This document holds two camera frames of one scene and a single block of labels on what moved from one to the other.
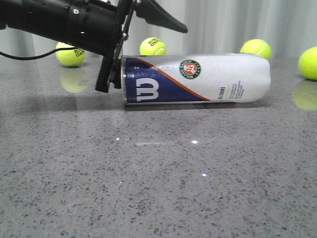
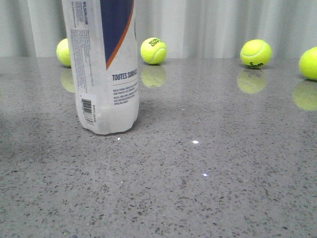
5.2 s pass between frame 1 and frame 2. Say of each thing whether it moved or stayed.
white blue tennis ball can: moved
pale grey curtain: stayed
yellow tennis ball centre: stayed
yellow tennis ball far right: stayed
